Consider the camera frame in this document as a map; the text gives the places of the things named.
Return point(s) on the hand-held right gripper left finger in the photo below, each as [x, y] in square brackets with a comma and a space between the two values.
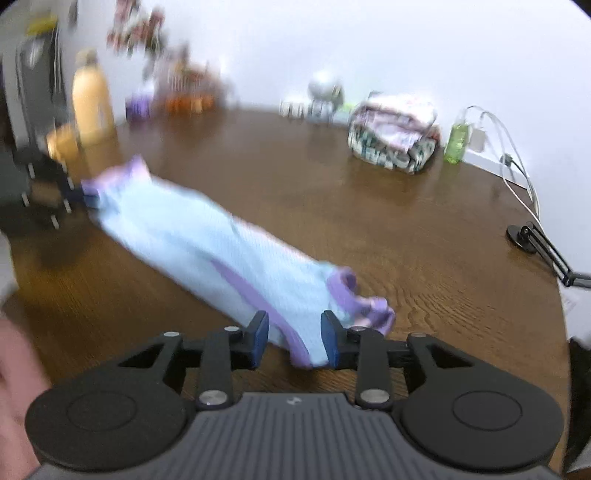
[261, 337]

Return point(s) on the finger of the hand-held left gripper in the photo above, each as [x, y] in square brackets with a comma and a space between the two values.
[87, 201]
[51, 168]

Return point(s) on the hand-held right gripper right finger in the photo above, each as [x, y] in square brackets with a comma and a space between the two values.
[328, 339]

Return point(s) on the pink and blue mesh garment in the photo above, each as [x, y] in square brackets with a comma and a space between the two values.
[207, 249]

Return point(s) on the small yellow bag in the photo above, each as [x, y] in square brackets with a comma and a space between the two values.
[62, 141]

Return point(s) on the yellow bottle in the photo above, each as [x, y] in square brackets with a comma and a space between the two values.
[92, 106]

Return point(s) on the dark grey cabinet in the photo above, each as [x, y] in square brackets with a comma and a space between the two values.
[32, 83]

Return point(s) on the bunch of oranges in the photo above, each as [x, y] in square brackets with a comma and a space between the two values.
[184, 105]

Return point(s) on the clear snack bag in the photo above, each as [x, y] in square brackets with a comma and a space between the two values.
[194, 74]

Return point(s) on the pink flowers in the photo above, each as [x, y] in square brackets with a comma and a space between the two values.
[138, 27]

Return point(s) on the teal white patterned folded cloth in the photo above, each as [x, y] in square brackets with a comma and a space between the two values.
[378, 154]

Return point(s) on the green tissue packs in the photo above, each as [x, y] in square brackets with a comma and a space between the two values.
[345, 115]

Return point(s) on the green spray bottle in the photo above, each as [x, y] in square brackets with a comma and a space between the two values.
[456, 143]

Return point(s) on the long white power strip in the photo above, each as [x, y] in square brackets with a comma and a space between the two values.
[485, 161]

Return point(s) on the white charger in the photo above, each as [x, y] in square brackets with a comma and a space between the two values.
[478, 141]

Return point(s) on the white round robot toy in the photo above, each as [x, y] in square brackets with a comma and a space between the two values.
[325, 90]

